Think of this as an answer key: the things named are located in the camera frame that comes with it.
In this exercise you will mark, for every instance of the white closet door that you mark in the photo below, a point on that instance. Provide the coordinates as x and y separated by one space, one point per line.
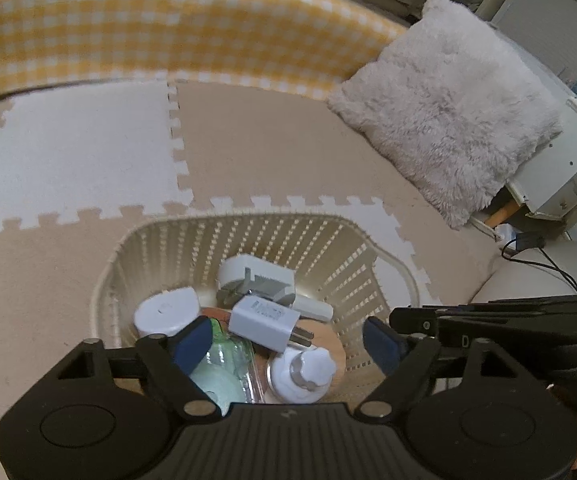
548 15

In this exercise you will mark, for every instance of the white plug charger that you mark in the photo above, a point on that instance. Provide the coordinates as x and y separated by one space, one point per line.
263 322

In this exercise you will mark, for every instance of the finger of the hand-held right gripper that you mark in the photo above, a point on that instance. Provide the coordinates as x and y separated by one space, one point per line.
413 317

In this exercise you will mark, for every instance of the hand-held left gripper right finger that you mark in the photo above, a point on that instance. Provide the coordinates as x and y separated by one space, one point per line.
381 342

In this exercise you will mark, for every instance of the cream plastic woven basket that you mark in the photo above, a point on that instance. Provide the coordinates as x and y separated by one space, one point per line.
288 240

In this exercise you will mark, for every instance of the clear mint green plastic packet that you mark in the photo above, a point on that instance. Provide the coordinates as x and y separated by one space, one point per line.
223 380

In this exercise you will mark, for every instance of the yellow checked cloth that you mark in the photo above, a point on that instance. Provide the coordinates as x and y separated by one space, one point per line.
168 25

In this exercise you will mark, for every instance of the beige foam mat tile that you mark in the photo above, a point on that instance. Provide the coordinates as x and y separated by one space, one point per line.
33 285
278 145

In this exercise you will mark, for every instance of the white round device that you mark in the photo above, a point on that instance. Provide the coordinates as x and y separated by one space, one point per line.
166 312

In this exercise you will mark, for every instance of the grey ribbed plastic oval base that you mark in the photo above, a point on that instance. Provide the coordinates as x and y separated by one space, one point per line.
258 280

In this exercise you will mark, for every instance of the white flower-shaped knob bottle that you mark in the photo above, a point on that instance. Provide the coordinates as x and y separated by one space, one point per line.
303 372

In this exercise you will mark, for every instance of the fluffy white pillow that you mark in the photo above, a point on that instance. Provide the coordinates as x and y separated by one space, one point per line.
448 110

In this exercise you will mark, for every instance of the white side cabinet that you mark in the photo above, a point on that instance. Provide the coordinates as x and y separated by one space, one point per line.
558 170

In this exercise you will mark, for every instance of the pale grey cushion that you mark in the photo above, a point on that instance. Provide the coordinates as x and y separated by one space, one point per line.
528 275

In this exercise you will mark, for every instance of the round wooden disc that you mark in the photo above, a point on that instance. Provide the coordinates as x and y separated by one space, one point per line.
326 345

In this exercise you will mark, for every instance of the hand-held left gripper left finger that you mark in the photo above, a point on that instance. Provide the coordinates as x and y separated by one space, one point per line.
193 342

